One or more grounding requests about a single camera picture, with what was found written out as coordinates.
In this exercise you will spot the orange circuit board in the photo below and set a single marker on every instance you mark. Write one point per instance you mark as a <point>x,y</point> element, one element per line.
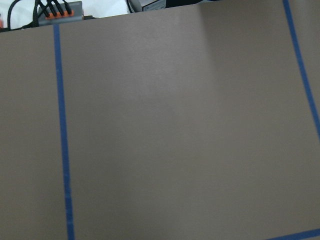
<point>54,12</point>

